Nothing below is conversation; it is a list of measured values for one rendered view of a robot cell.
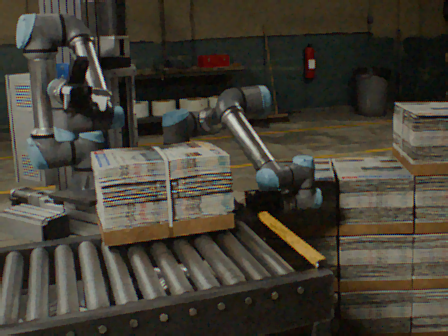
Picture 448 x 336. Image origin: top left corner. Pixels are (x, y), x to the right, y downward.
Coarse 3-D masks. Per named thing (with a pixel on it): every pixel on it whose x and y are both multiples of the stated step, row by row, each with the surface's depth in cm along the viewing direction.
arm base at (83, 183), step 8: (80, 168) 204; (88, 168) 204; (80, 176) 204; (88, 176) 204; (72, 184) 206; (80, 184) 203; (88, 184) 204; (72, 192) 205; (80, 192) 203; (88, 192) 203; (96, 192) 204
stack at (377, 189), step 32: (288, 160) 248; (320, 160) 247; (352, 160) 246; (384, 160) 244; (352, 192) 217; (384, 192) 217; (416, 192) 217; (288, 224) 219; (320, 224) 219; (288, 256) 221; (352, 256) 221; (384, 256) 220; (416, 256) 220; (352, 320) 225; (384, 320) 225; (416, 320) 226
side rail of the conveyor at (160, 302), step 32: (224, 288) 132; (256, 288) 131; (288, 288) 134; (320, 288) 138; (32, 320) 117; (64, 320) 117; (96, 320) 118; (128, 320) 121; (160, 320) 123; (192, 320) 126; (224, 320) 129; (256, 320) 132; (288, 320) 136; (320, 320) 139
